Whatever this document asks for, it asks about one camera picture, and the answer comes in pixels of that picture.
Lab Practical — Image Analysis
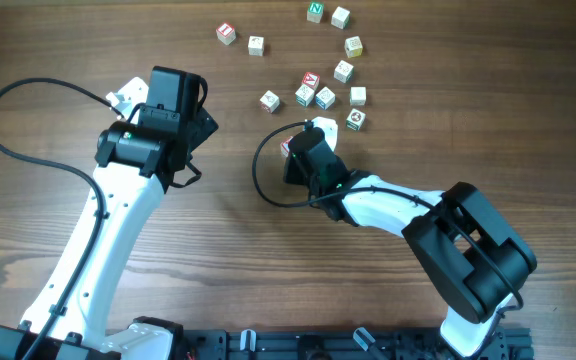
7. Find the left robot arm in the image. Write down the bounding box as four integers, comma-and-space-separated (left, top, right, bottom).
0, 66, 218, 359

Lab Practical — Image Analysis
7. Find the plain white wooden block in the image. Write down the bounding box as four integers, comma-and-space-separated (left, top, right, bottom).
331, 6, 350, 29

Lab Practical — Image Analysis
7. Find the green edged picture block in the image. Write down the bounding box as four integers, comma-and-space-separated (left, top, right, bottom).
295, 84, 315, 107

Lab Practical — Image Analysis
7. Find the yellow edged wooden block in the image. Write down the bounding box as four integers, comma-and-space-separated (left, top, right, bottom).
344, 36, 363, 58

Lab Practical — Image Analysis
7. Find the red Y letter block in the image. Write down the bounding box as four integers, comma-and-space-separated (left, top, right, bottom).
280, 136, 293, 158

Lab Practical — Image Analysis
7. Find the red O letter block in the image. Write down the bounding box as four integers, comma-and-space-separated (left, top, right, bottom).
259, 90, 280, 113

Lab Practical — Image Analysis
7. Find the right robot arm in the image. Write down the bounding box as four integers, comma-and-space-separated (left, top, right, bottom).
284, 127, 537, 357

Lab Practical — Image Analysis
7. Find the plain beige wooden block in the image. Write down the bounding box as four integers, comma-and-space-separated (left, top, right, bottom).
350, 87, 367, 106

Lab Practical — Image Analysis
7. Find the red I letter block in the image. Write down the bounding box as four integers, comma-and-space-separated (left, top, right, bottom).
216, 22, 236, 45

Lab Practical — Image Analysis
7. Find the green brown circle block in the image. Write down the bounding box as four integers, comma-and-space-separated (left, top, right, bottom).
346, 109, 366, 131

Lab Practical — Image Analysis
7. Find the green N letter block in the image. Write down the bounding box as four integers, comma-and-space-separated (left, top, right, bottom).
307, 1, 324, 23

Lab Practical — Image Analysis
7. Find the blue edged picture block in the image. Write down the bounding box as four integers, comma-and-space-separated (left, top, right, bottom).
315, 87, 336, 110

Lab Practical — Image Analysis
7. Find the white block behind finger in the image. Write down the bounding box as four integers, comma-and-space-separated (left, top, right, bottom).
334, 60, 354, 83

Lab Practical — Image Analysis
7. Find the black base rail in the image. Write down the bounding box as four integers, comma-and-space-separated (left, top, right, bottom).
182, 327, 535, 360

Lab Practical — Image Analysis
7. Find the red A letter block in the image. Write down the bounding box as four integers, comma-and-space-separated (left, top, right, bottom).
301, 72, 321, 91

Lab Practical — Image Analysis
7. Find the white number 2 block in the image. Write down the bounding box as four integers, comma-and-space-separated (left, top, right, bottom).
248, 36, 264, 56

